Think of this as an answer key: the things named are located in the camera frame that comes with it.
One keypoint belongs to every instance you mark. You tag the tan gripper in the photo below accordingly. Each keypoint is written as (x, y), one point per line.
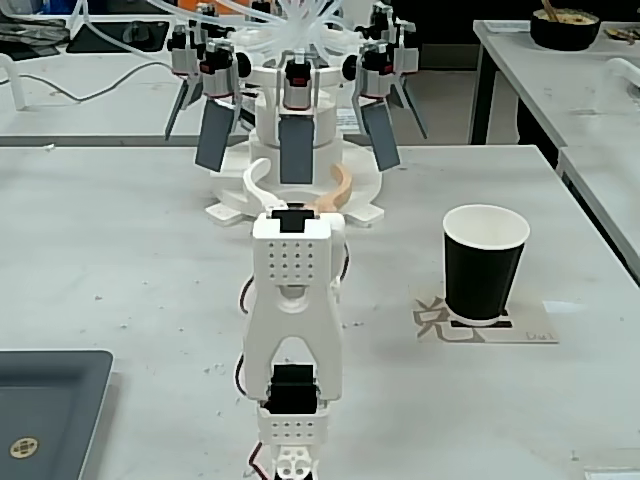
(266, 199)

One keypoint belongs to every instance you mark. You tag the dark grey bag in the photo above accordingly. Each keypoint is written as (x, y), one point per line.
(30, 35)

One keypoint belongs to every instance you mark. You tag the white arch stand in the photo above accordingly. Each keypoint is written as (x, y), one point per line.
(17, 85)
(607, 80)

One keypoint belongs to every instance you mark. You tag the grey dispenser unit with flap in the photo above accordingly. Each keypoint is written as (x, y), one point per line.
(380, 135)
(296, 150)
(215, 135)
(405, 55)
(184, 60)

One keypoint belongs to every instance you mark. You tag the black bowl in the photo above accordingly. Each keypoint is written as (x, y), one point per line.
(565, 35)

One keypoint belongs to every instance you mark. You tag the white paper sheet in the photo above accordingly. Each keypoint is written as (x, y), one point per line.
(612, 473)

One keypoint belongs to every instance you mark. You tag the white printed label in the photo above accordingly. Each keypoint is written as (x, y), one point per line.
(348, 119)

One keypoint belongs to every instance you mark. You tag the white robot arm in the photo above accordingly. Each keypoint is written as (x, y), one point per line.
(290, 310)

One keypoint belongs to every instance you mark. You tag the black paper cup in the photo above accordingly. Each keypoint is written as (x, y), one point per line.
(480, 280)

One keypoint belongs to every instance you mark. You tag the black mouse pad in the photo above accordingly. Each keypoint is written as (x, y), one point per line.
(115, 37)

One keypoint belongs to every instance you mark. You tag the dark metal table leg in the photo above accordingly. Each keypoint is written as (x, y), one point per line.
(482, 100)

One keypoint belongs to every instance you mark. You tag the printed paper mat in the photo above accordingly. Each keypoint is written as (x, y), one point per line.
(530, 325)

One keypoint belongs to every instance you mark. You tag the dark grey tray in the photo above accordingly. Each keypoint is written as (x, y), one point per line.
(50, 400)

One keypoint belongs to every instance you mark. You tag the clear tube bundle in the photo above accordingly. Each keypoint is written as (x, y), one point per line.
(300, 25)

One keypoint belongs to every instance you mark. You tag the brown utensil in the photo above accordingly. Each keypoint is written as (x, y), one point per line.
(550, 10)

